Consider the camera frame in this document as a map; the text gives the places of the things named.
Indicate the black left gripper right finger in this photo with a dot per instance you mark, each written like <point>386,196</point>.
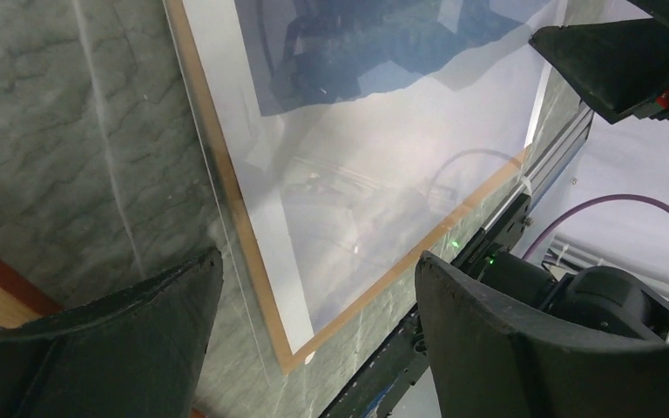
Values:
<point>511,360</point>

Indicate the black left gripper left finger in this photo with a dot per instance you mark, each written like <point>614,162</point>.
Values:
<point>137,352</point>

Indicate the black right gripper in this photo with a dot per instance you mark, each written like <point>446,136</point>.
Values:
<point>619,69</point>

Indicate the clear acrylic sheet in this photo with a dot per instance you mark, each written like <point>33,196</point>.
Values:
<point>219,190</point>

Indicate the landscape photo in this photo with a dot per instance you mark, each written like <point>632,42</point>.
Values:
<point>369,144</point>

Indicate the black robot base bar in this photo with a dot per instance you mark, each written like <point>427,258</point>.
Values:
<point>389,383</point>

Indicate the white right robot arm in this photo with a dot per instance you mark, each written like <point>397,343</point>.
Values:
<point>600,297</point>

